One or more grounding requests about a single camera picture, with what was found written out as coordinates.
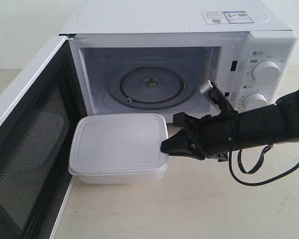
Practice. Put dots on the white plastic lidded container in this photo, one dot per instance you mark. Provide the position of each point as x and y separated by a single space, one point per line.
119 149

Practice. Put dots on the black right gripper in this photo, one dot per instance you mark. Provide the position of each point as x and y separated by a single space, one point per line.
207 137

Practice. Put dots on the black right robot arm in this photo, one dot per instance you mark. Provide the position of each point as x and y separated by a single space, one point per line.
275 123

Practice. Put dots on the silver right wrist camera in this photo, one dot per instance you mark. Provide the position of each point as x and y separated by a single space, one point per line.
216 98

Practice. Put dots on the white microwave oven body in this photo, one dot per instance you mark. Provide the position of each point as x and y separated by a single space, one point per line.
107 33

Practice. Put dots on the silver appliance control knob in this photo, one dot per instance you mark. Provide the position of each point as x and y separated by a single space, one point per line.
266 72
254 101

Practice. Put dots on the white microwave door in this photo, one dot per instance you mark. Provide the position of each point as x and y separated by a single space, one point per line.
39 112

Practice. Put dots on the white printed label sticker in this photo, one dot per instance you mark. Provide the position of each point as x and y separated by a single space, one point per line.
226 17

